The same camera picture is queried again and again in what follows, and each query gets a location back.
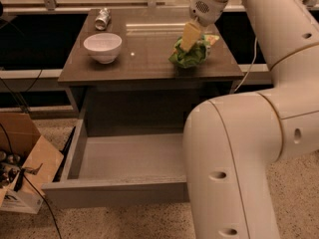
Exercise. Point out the white ceramic bowl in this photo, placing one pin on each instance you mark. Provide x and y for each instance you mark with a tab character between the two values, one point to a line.
103	47

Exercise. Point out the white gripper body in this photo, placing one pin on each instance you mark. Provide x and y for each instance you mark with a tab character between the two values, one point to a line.
206	11

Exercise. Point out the grey drawer cabinet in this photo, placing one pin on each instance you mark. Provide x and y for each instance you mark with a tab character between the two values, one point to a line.
141	91

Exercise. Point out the green rice chip bag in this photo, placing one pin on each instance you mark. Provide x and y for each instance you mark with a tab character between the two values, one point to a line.
196	55

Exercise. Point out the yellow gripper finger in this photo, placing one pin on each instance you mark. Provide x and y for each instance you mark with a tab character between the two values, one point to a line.
191	34

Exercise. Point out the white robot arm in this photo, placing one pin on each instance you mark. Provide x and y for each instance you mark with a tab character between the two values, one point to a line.
229	141

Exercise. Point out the open grey top drawer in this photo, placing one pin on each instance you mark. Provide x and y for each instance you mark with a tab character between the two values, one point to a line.
103	170

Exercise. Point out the crushed silver soda can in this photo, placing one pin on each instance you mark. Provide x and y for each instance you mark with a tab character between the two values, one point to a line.
103	18

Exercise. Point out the open cardboard box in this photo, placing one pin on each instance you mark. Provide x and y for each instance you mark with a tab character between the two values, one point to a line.
28	161

